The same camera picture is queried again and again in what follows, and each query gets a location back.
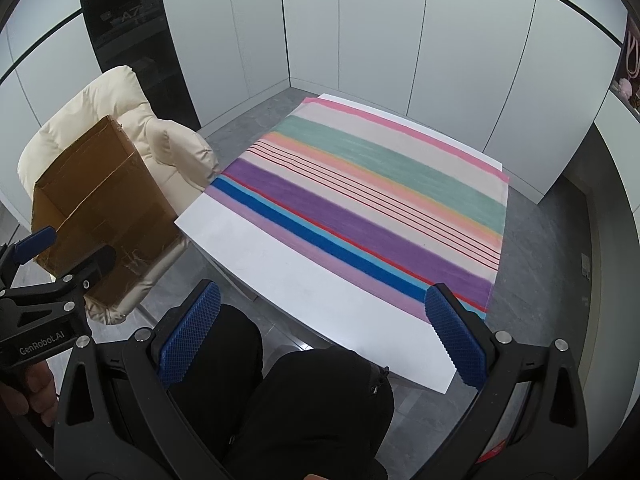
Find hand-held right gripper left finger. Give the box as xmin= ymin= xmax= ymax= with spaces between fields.
xmin=52 ymin=278 xmax=222 ymax=480

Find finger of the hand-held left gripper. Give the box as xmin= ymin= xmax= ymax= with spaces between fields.
xmin=30 ymin=244 xmax=117 ymax=307
xmin=0 ymin=226 xmax=57 ymax=292

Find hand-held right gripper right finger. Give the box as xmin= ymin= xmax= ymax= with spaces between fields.
xmin=424 ymin=282 xmax=588 ymax=480

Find brown cardboard box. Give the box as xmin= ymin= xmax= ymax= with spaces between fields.
xmin=31 ymin=115 xmax=177 ymax=307

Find person's left hand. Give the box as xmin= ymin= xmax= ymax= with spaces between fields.
xmin=0 ymin=360 xmax=58 ymax=428

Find person's black pants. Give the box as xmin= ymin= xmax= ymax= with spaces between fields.
xmin=167 ymin=302 xmax=396 ymax=480

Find cream padded armchair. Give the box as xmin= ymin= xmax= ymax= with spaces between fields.
xmin=17 ymin=65 xmax=219 ymax=325

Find striped multicolour cloth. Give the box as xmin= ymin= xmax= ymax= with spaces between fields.
xmin=206 ymin=97 xmax=510 ymax=323

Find black display cabinet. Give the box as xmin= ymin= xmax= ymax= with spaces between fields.
xmin=75 ymin=0 xmax=202 ymax=131

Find shelf with pink items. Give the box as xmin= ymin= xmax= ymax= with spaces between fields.
xmin=609 ymin=10 xmax=640 ymax=116

